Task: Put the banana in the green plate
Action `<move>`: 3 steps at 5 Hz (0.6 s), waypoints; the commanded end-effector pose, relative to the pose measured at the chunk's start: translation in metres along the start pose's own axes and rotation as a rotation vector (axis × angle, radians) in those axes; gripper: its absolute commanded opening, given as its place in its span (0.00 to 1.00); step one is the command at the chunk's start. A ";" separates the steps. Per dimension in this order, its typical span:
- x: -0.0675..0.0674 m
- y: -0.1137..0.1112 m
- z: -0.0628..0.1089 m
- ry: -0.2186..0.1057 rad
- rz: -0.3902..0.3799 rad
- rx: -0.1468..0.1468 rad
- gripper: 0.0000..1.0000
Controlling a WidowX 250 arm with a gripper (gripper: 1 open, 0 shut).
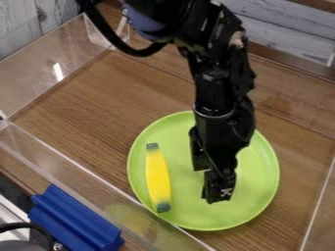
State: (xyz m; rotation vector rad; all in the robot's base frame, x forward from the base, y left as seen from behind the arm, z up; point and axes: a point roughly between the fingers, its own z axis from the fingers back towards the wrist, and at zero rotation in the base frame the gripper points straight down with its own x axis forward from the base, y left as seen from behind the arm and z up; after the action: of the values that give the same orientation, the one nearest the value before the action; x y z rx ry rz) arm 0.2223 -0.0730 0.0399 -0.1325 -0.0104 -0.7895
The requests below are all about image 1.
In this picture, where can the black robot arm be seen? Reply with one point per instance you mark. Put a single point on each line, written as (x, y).
(208, 35)

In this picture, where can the green plate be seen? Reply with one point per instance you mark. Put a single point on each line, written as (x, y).
(257, 177)

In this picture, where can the clear acrylic front wall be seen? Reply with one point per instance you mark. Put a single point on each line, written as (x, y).
(34, 165)

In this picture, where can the yellow toy banana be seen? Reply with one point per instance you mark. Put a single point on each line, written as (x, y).
(157, 178)

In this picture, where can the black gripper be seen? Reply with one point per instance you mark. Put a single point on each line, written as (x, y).
(216, 138)

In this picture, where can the blue plastic block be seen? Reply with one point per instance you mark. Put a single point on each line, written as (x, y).
(72, 223)

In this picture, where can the clear acrylic corner bracket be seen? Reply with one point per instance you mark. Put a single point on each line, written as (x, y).
(97, 34)

